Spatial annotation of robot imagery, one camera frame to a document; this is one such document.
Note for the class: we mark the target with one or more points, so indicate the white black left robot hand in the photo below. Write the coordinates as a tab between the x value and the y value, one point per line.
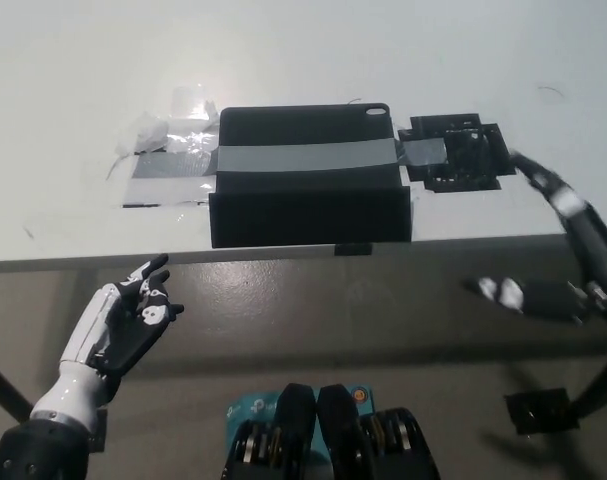
108	345

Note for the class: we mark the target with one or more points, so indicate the crumpled clear plastic wrap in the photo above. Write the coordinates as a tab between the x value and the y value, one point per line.
158	130

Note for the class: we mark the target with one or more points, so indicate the black printed fixture frame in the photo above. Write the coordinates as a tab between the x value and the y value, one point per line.
470	157

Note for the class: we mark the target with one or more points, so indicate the thin dark thread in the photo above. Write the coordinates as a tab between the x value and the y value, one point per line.
555	89

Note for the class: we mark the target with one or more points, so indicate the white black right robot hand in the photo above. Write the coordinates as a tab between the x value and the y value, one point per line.
590	240

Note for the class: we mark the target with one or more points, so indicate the black tablet cover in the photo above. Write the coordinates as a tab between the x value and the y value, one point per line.
308	210

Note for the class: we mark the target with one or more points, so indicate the black diagonal table leg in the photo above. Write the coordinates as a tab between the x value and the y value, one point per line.
600	387
5	385

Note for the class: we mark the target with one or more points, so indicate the grey tape strip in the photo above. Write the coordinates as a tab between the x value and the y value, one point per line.
303	157

